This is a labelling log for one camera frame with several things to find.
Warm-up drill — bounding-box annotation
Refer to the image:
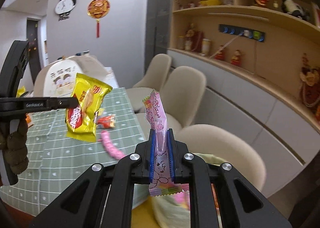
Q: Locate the pink caterpillar toy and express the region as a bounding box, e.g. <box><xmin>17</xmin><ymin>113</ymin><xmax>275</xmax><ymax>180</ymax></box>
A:
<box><xmin>100</xmin><ymin>130</ymin><xmax>126</xmax><ymax>160</ymax></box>

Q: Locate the pink snack wrapper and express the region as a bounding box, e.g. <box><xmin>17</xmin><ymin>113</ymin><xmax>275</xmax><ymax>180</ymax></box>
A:
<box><xmin>143</xmin><ymin>90</ymin><xmax>189</xmax><ymax>197</ymax></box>

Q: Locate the yellow snack bag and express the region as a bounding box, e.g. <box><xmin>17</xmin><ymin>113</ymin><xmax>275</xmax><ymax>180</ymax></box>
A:
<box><xmin>66</xmin><ymin>73</ymin><xmax>113</xmax><ymax>142</ymax></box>

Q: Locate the red foil snack bag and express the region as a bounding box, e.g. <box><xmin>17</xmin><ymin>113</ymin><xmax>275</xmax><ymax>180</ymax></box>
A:
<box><xmin>97</xmin><ymin>115</ymin><xmax>116</xmax><ymax>129</ymax></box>

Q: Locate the yellow trash bag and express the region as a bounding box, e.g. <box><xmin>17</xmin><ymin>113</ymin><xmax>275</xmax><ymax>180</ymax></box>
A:
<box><xmin>131</xmin><ymin>152</ymin><xmax>226</xmax><ymax>228</ymax></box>

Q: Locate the left gloved hand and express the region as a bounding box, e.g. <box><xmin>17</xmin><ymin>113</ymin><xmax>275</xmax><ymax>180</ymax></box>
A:
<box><xmin>1</xmin><ymin>116</ymin><xmax>29</xmax><ymax>175</ymax></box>

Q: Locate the white food cover tent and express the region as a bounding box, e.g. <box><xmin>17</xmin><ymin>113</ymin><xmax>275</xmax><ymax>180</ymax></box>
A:
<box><xmin>33</xmin><ymin>55</ymin><xmax>113</xmax><ymax>97</ymax></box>

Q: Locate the near beige chair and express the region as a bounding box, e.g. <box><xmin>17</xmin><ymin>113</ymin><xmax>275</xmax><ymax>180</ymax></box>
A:
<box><xmin>175</xmin><ymin>124</ymin><xmax>266</xmax><ymax>191</ymax></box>

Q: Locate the beige chair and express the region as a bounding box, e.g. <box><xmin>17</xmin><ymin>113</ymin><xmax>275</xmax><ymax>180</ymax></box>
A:
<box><xmin>135</xmin><ymin>65</ymin><xmax>208</xmax><ymax>135</ymax></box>
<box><xmin>126</xmin><ymin>54</ymin><xmax>172</xmax><ymax>113</ymax></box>
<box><xmin>175</xmin><ymin>124</ymin><xmax>266</xmax><ymax>191</ymax></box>

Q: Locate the green checked tablecloth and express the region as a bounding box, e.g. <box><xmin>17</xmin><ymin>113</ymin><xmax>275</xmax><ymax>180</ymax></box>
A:
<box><xmin>1</xmin><ymin>88</ymin><xmax>145</xmax><ymax>216</ymax></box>

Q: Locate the grey cabinet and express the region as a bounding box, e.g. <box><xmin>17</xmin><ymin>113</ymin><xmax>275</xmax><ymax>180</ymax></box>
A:
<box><xmin>168</xmin><ymin>50</ymin><xmax>319</xmax><ymax>197</ymax></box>

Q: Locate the middle beige chair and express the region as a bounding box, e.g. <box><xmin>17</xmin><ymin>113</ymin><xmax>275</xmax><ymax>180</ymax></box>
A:
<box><xmin>135</xmin><ymin>65</ymin><xmax>208</xmax><ymax>135</ymax></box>

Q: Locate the far beige chair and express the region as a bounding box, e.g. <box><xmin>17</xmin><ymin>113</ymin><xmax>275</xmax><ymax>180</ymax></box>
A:
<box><xmin>126</xmin><ymin>54</ymin><xmax>172</xmax><ymax>113</ymax></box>

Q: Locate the red chinese knot ornament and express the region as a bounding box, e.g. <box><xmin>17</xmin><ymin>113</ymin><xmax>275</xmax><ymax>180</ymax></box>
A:
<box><xmin>87</xmin><ymin>0</ymin><xmax>111</xmax><ymax>38</ymax></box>

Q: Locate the red figurine right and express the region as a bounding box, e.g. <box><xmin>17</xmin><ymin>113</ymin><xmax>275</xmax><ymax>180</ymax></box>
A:
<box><xmin>231</xmin><ymin>49</ymin><xmax>242</xmax><ymax>67</ymax></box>

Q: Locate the red figurine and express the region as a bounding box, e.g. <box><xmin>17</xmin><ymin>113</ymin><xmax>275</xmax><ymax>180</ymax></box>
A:
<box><xmin>231</xmin><ymin>49</ymin><xmax>242</xmax><ymax>67</ymax></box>
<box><xmin>214</xmin><ymin>45</ymin><xmax>225</xmax><ymax>61</ymax></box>

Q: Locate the red figurine left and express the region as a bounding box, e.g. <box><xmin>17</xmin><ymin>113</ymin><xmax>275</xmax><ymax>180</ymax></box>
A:
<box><xmin>214</xmin><ymin>45</ymin><xmax>225</xmax><ymax>61</ymax></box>

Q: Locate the paper cup on shelf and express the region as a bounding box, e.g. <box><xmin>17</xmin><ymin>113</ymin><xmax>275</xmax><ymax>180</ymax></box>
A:
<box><xmin>201</xmin><ymin>39</ymin><xmax>211</xmax><ymax>56</ymax></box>

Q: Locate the red gift bag doll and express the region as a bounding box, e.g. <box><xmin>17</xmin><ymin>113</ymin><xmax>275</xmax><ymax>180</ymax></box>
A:
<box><xmin>184</xmin><ymin>23</ymin><xmax>204</xmax><ymax>53</ymax></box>

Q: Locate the black power strip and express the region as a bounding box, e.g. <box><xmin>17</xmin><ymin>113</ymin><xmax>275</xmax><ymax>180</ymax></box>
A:
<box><xmin>218</xmin><ymin>24</ymin><xmax>266</xmax><ymax>42</ymax></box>

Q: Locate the wine bottle on shelf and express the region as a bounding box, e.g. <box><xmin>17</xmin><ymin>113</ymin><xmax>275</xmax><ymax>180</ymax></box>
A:
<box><xmin>281</xmin><ymin>0</ymin><xmax>310</xmax><ymax>21</ymax></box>

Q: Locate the panda wall clock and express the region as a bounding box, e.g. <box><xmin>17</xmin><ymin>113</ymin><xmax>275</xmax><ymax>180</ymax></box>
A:
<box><xmin>54</xmin><ymin>0</ymin><xmax>76</xmax><ymax>21</ymax></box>

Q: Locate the wooden wall shelf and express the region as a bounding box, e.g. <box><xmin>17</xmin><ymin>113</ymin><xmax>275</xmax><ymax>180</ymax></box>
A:
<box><xmin>169</xmin><ymin>0</ymin><xmax>319</xmax><ymax>128</ymax></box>

